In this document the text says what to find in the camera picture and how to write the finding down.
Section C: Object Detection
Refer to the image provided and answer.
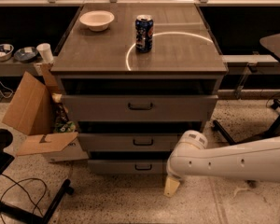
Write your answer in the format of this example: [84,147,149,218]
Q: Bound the snack bags in box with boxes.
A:
[52,93,76,133]

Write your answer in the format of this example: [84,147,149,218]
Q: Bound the open cardboard box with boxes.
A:
[2,72,89,162]

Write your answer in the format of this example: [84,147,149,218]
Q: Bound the grey drawer cabinet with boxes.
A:
[52,3,228,162]

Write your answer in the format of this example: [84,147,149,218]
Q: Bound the white paper cup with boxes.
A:
[36,43,54,63]

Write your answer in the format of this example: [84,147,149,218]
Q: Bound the grey drawer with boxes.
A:
[88,160,166,175]
[62,95,217,122]
[78,131,198,152]

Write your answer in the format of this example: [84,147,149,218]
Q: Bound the grey low shelf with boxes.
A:
[0,57,45,77]

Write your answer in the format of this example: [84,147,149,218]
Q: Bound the grey middle drawer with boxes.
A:
[78,131,198,152]

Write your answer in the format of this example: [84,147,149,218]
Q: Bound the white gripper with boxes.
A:
[164,155,184,197]

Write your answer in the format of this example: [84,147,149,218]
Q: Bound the blue soda can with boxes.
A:
[135,14,154,53]

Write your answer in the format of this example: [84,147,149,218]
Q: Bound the blue bowl on shelf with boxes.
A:
[14,47,38,63]

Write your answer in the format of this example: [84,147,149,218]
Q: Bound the grey bottom drawer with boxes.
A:
[88,160,166,175]

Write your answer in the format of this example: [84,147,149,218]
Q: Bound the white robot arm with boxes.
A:
[164,130,280,197]

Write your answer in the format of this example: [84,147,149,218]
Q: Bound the grey top drawer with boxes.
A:
[62,95,217,122]

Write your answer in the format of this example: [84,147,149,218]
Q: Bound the white patterned bowl on shelf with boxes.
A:
[0,44,14,62]

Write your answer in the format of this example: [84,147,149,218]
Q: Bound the black stand with wheels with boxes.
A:
[0,179,74,224]

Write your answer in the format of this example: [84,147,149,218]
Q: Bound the black cable on floor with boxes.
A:
[0,173,49,224]

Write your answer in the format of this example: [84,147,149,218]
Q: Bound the black table leg base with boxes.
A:
[211,98,280,189]

